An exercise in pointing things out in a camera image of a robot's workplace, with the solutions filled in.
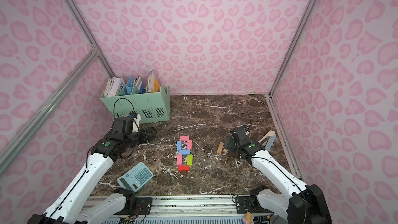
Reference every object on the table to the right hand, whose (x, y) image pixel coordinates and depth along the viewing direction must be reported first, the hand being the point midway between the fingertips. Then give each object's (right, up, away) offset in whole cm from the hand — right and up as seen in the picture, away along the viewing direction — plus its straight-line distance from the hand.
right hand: (232, 144), depth 85 cm
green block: (-24, -10, +3) cm, 26 cm away
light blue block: (-27, -6, +6) cm, 28 cm away
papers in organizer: (-68, +33, +7) cm, 76 cm away
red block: (-27, -14, +1) cm, 30 cm away
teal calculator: (-51, -16, -5) cm, 54 cm away
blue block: (-30, -3, +8) cm, 32 cm away
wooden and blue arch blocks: (+23, 0, +7) cm, 24 cm away
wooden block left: (-7, -6, +5) cm, 10 cm away
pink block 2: (-29, -10, +2) cm, 31 cm away
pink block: (-24, -3, +8) cm, 26 cm away
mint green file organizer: (-46, +21, +10) cm, 52 cm away
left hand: (-43, +8, -7) cm, 44 cm away
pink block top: (-28, +1, +11) cm, 30 cm away
